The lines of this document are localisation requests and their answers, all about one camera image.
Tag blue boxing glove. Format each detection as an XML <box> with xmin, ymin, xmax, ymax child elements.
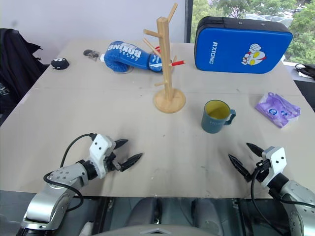
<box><xmin>102</xmin><ymin>40</ymin><xmax>163</xmax><ymax>74</ymax></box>

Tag wooden mug tree stand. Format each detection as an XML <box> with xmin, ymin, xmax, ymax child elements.
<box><xmin>143</xmin><ymin>2</ymin><xmax>187</xmax><ymax>114</ymax></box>

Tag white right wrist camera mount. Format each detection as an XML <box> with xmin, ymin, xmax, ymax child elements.
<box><xmin>260</xmin><ymin>146</ymin><xmax>287</xmax><ymax>189</ymax></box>

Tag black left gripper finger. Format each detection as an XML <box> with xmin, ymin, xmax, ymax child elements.
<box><xmin>117</xmin><ymin>152</ymin><xmax>144</xmax><ymax>173</ymax></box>
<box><xmin>113</xmin><ymin>139</ymin><xmax>129</xmax><ymax>149</ymax></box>

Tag purple tissue pack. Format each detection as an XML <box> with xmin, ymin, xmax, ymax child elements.
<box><xmin>254</xmin><ymin>92</ymin><xmax>301</xmax><ymax>129</ymax></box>

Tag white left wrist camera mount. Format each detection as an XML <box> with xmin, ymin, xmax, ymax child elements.
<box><xmin>88</xmin><ymin>134</ymin><xmax>117</xmax><ymax>179</ymax></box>

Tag blue black kick pad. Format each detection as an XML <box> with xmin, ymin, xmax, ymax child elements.
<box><xmin>194</xmin><ymin>16</ymin><xmax>294</xmax><ymax>74</ymax></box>

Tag black bag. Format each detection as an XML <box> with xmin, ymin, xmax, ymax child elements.
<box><xmin>294</xmin><ymin>62</ymin><xmax>315</xmax><ymax>81</ymax></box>

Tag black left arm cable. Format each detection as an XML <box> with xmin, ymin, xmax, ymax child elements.
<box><xmin>43</xmin><ymin>133</ymin><xmax>97</xmax><ymax>212</ymax></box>

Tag black window frame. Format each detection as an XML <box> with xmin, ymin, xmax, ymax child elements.
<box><xmin>184</xmin><ymin>0</ymin><xmax>194</xmax><ymax>44</ymax></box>

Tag small dark flat packet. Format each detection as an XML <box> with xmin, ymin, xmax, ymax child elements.
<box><xmin>83</xmin><ymin>49</ymin><xmax>100</xmax><ymax>60</ymax></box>

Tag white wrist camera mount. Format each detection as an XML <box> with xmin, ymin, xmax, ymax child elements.
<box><xmin>88</xmin><ymin>134</ymin><xmax>117</xmax><ymax>179</ymax></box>
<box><xmin>260</xmin><ymin>146</ymin><xmax>287</xmax><ymax>189</ymax></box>

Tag black jacket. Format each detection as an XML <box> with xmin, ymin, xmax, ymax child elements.
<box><xmin>0</xmin><ymin>28</ymin><xmax>50</xmax><ymax>121</ymax></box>

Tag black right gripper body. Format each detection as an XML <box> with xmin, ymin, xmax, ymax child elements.
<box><xmin>251</xmin><ymin>159</ymin><xmax>272</xmax><ymax>184</ymax></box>

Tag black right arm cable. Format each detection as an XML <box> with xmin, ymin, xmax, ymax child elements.
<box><xmin>250</xmin><ymin>167</ymin><xmax>284</xmax><ymax>236</ymax></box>

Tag teal mug yellow inside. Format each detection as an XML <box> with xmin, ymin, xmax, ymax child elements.
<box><xmin>201</xmin><ymin>99</ymin><xmax>237</xmax><ymax>134</ymax></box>

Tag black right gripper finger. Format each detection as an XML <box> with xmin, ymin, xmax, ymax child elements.
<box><xmin>228</xmin><ymin>154</ymin><xmax>253</xmax><ymax>183</ymax></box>
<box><xmin>246</xmin><ymin>143</ymin><xmax>264</xmax><ymax>157</ymax></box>

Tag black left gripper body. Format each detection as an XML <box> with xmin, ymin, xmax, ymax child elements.
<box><xmin>104</xmin><ymin>152</ymin><xmax>123</xmax><ymax>173</ymax></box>

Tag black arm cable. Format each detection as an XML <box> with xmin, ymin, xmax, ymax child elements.
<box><xmin>43</xmin><ymin>133</ymin><xmax>97</xmax><ymax>212</ymax></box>
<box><xmin>250</xmin><ymin>167</ymin><xmax>284</xmax><ymax>236</ymax></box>

